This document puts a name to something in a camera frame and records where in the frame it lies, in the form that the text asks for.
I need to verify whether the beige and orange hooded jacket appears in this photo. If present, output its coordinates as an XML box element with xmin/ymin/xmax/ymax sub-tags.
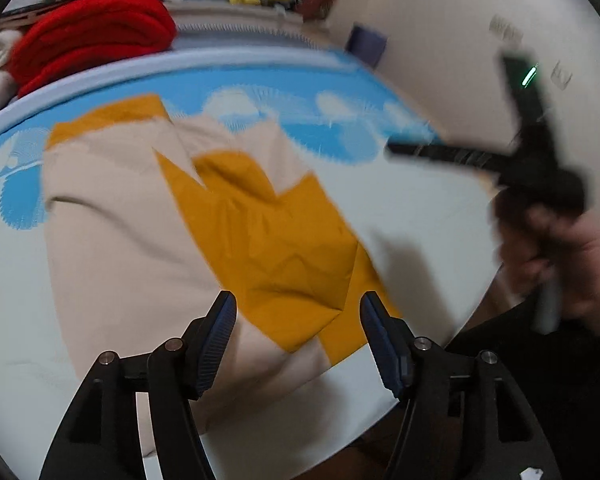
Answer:
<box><xmin>42</xmin><ymin>92</ymin><xmax>412</xmax><ymax>461</ymax></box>

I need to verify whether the person's right hand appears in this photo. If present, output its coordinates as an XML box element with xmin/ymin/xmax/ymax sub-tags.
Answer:
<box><xmin>493</xmin><ymin>198</ymin><xmax>600</xmax><ymax>334</ymax></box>

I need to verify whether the purple paper bag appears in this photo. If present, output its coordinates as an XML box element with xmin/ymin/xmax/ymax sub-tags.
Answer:
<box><xmin>344</xmin><ymin>24</ymin><xmax>387</xmax><ymax>68</ymax></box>

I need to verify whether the red folded blanket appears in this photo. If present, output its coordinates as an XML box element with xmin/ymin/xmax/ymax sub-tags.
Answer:
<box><xmin>8</xmin><ymin>0</ymin><xmax>176</xmax><ymax>98</ymax></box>

